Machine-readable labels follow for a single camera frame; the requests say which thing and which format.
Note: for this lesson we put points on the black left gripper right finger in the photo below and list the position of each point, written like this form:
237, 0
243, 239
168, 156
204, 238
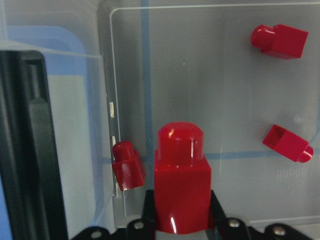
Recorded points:
216, 212

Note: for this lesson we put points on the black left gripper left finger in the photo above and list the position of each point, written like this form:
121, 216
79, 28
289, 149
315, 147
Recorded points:
149, 210

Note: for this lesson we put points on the red block with stud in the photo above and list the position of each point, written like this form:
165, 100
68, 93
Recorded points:
182, 179

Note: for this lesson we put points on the red block lower in box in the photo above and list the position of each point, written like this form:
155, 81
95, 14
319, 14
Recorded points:
288, 144

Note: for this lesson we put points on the red block in box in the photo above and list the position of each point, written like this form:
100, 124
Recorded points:
288, 144
280, 41

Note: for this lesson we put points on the clear plastic storage box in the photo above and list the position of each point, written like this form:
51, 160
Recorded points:
162, 61

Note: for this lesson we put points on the red block upper in box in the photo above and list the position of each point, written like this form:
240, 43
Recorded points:
280, 41

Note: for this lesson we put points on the blue plastic tray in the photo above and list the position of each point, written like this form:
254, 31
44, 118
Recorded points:
74, 93

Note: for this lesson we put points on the red block near box wall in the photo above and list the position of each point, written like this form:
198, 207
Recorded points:
127, 166

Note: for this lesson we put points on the black box latch handle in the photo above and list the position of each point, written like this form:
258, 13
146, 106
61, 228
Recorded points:
29, 166

